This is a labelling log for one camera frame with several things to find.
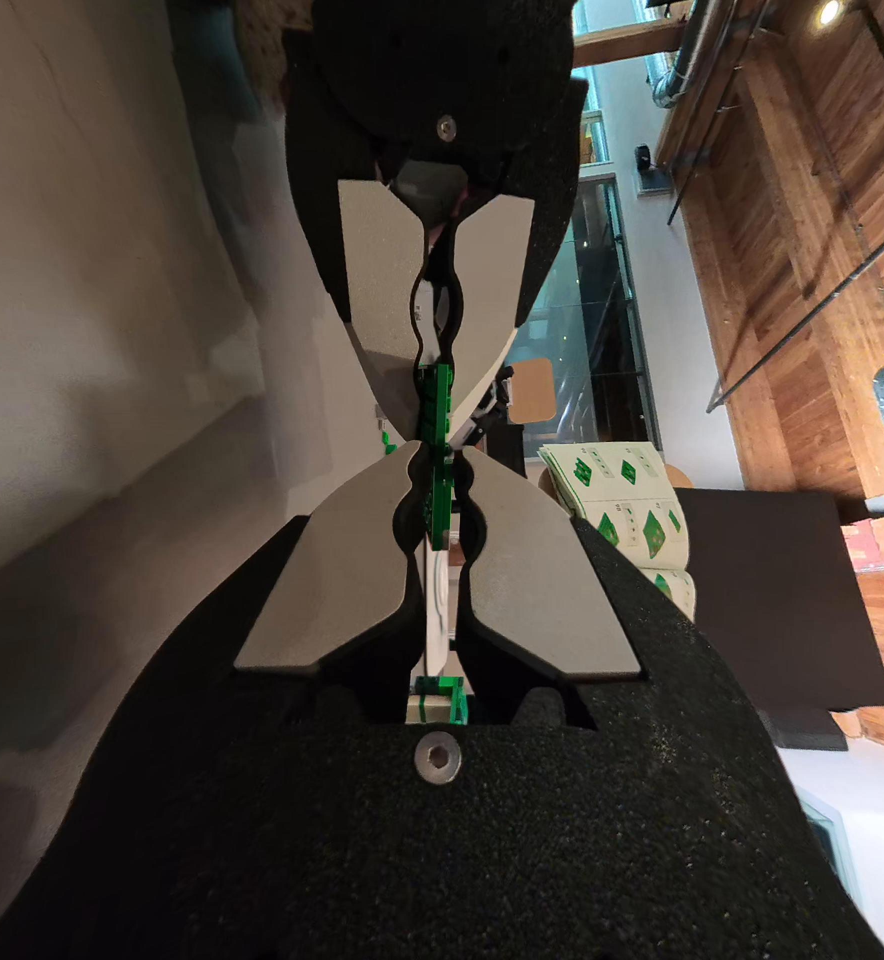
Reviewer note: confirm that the glass window panel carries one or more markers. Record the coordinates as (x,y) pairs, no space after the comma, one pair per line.
(592,322)

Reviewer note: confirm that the red cardboard box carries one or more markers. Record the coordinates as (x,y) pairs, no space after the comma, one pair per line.
(869,544)

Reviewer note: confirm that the round ceiling light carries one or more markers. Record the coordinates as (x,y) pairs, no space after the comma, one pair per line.
(828,11)

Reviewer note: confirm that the lego instruction booklet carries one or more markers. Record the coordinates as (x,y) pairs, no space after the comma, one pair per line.
(622,510)

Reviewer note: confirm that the black rectangular mat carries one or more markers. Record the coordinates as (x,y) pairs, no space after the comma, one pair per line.
(772,600)

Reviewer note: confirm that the black metal ceiling rail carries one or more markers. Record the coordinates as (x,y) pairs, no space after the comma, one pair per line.
(824,300)

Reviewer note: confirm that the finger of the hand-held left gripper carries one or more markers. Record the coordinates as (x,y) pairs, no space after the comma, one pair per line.
(378,270)
(494,277)

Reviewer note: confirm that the white fixture with green parts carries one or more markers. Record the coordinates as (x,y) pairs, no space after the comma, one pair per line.
(453,701)

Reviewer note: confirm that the tan backrest chair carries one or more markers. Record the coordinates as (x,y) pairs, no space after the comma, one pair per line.
(533,390)

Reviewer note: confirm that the black wall speaker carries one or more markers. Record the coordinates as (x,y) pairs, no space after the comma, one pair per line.
(643,156)

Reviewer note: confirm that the green lego plate assembly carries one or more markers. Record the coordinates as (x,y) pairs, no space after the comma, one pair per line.
(436,420)

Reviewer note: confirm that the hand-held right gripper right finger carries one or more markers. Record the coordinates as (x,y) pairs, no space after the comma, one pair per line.
(547,592)

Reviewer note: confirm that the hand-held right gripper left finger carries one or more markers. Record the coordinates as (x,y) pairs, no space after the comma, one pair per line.
(337,585)

